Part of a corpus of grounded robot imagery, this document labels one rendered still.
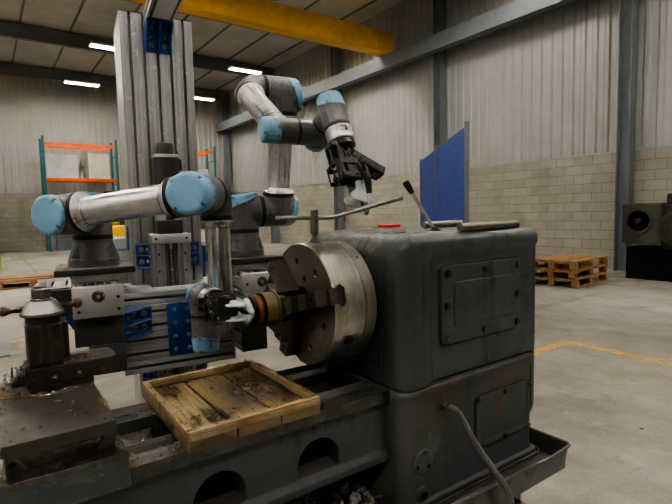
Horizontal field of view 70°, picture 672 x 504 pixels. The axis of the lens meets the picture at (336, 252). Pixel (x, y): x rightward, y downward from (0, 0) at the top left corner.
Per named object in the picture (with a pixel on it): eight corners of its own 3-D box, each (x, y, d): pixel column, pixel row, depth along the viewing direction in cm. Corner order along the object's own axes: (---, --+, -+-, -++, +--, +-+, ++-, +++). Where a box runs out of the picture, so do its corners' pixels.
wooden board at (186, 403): (252, 372, 138) (251, 358, 137) (321, 413, 108) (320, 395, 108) (142, 396, 121) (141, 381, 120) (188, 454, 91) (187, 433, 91)
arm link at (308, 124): (289, 130, 146) (301, 109, 136) (322, 132, 151) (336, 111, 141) (293, 153, 144) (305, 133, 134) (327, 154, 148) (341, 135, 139)
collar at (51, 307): (62, 308, 104) (61, 295, 104) (66, 314, 98) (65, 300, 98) (18, 313, 100) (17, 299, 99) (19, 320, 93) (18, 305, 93)
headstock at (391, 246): (432, 324, 190) (432, 225, 187) (544, 351, 151) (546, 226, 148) (303, 351, 156) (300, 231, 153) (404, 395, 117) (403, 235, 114)
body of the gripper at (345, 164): (330, 189, 129) (319, 150, 132) (356, 190, 134) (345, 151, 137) (346, 176, 123) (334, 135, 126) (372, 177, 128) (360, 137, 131)
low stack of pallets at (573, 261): (561, 276, 915) (561, 253, 911) (609, 280, 848) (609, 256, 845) (526, 283, 836) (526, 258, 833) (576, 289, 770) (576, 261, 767)
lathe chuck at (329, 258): (301, 344, 144) (298, 239, 141) (367, 371, 118) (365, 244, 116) (274, 349, 139) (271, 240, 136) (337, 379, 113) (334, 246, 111)
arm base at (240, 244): (218, 255, 182) (217, 229, 181) (256, 253, 189) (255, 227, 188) (229, 258, 169) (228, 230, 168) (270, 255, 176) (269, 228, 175)
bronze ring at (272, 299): (274, 286, 125) (241, 290, 120) (292, 290, 118) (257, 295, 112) (275, 321, 126) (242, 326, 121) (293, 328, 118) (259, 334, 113)
